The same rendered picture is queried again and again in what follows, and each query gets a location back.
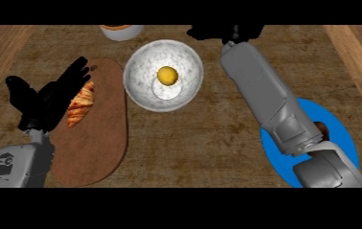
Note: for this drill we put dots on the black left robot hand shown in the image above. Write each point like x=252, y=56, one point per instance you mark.
x=45, y=102

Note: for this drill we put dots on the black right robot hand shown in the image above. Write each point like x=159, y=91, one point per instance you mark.
x=231, y=32

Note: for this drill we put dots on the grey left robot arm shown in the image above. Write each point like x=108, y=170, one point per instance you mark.
x=26, y=162

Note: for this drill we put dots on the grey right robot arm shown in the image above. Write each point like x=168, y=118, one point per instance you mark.
x=283, y=111

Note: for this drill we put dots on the yellow lemon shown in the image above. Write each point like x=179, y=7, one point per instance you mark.
x=168, y=75

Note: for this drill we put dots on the white speckled plate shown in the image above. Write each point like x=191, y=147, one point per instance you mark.
x=163, y=75

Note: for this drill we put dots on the brown item in bowl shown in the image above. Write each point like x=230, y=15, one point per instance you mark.
x=323, y=129

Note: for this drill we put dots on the blue bowl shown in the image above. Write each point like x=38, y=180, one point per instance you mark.
x=342, y=130

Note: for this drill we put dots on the golden croissant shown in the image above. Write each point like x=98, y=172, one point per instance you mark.
x=80, y=106

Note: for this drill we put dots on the brown oval cutting board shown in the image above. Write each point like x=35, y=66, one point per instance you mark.
x=97, y=133

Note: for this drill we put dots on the white cup with brown filling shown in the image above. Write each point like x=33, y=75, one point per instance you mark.
x=122, y=31

